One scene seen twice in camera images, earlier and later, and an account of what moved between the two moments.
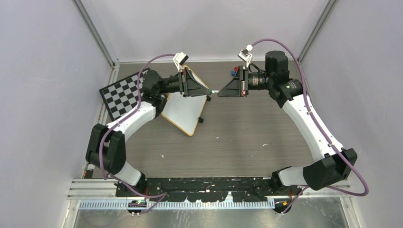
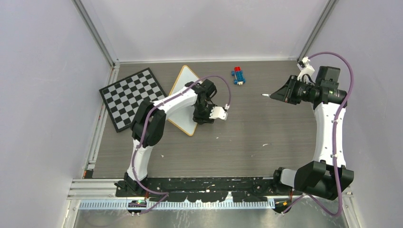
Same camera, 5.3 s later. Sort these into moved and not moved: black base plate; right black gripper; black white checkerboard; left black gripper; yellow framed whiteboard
Moved: right black gripper; left black gripper
Not moved: yellow framed whiteboard; black white checkerboard; black base plate
